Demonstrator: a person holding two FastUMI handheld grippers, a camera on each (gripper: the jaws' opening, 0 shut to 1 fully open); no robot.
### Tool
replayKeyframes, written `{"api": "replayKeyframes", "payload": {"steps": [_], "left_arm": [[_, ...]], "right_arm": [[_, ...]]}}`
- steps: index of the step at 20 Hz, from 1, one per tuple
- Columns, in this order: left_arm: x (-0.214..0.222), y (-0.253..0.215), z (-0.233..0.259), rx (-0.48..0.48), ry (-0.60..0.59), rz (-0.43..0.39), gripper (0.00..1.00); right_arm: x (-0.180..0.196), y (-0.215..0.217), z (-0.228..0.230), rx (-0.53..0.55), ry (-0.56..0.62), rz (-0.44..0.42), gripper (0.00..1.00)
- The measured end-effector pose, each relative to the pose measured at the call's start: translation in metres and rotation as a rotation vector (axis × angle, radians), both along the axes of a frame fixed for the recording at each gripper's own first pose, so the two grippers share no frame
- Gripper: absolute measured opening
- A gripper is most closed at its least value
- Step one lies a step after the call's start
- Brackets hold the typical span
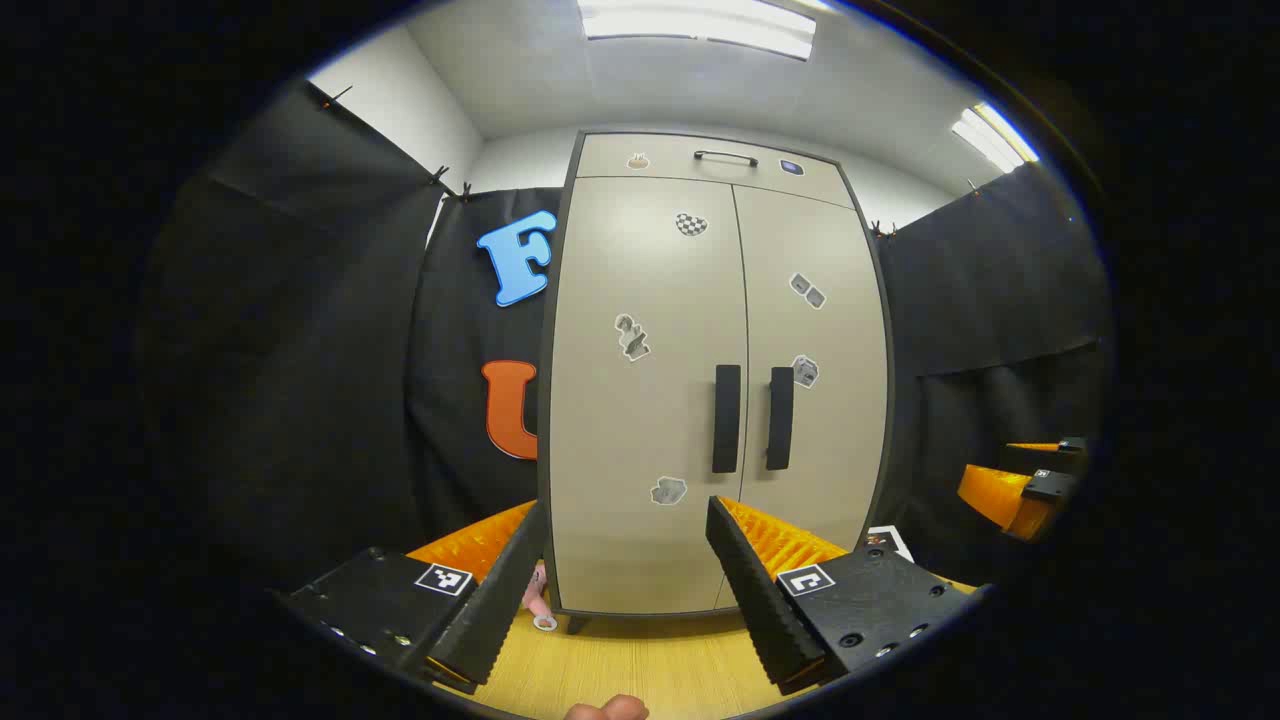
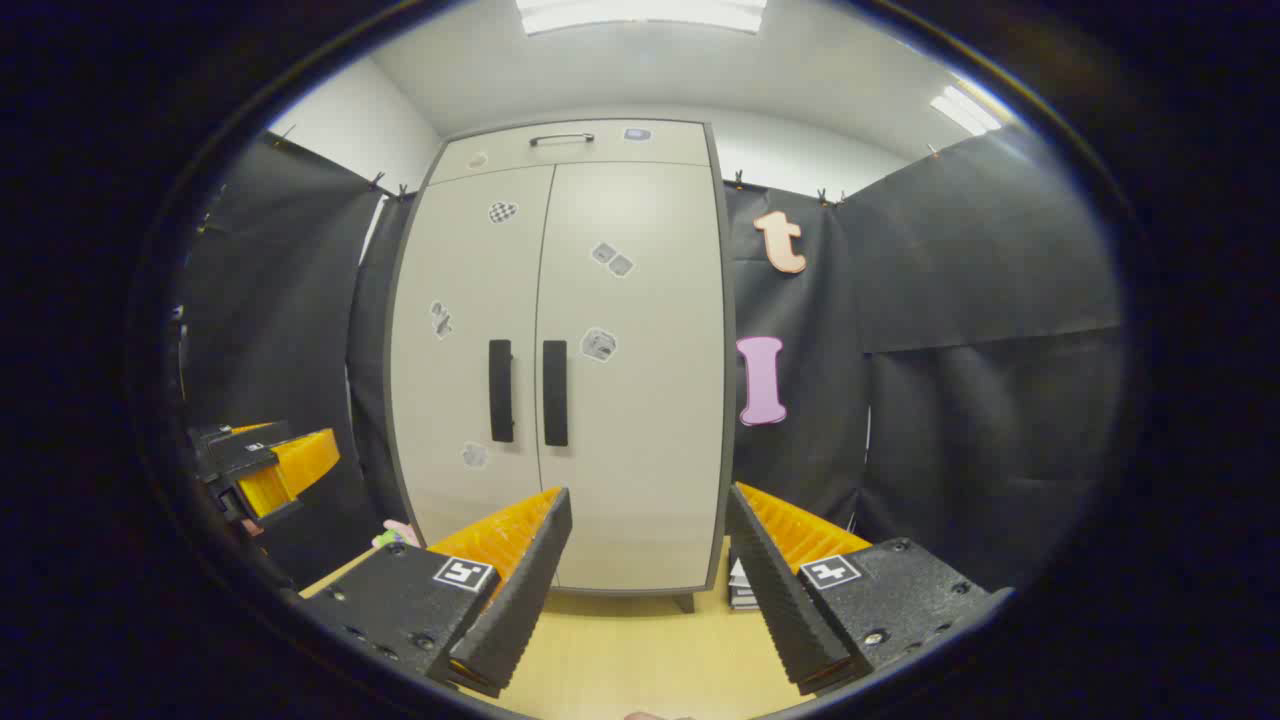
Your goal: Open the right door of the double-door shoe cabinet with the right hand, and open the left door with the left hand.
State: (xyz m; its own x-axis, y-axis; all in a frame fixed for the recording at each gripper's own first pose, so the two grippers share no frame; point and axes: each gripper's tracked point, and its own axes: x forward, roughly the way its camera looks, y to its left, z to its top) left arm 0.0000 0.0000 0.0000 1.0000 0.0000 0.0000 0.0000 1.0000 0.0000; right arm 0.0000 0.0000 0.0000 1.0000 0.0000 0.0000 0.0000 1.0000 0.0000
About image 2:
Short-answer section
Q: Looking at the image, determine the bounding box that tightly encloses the grey double-door shoe cabinet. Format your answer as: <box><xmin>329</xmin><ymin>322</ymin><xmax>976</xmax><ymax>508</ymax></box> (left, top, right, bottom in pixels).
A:
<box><xmin>385</xmin><ymin>118</ymin><xmax>738</xmax><ymax>613</ymax></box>

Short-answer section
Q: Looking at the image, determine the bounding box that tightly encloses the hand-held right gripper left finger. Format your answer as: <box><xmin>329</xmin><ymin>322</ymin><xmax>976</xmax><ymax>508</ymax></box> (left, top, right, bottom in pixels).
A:
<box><xmin>300</xmin><ymin>487</ymin><xmax>574</xmax><ymax>699</ymax></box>

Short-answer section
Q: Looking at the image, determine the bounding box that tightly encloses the black backdrop cloth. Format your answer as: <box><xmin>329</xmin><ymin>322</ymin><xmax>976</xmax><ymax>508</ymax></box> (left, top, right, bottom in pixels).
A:
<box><xmin>180</xmin><ymin>125</ymin><xmax>1126</xmax><ymax>591</ymax></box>

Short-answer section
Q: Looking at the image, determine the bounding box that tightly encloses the grey cabinet flap panel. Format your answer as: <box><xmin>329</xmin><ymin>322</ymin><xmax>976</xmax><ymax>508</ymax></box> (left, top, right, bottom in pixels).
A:
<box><xmin>430</xmin><ymin>120</ymin><xmax>713</xmax><ymax>186</ymax></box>

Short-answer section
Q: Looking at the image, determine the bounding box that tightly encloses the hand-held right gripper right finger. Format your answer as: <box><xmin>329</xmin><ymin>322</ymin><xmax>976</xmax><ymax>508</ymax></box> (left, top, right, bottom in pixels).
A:
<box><xmin>725</xmin><ymin>482</ymin><xmax>1013</xmax><ymax>697</ymax></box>

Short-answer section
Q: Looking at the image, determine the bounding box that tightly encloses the black door handle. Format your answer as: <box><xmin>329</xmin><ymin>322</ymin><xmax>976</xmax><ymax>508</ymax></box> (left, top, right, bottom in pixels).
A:
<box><xmin>488</xmin><ymin>339</ymin><xmax>515</xmax><ymax>444</ymax></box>
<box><xmin>542</xmin><ymin>340</ymin><xmax>569</xmax><ymax>448</ymax></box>

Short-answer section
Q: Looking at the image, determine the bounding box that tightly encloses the grey cabinet door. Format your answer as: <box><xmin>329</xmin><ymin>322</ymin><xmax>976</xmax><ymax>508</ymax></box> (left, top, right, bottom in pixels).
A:
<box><xmin>388</xmin><ymin>165</ymin><xmax>557</xmax><ymax>591</ymax></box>
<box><xmin>535</xmin><ymin>160</ymin><xmax>729</xmax><ymax>593</ymax></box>

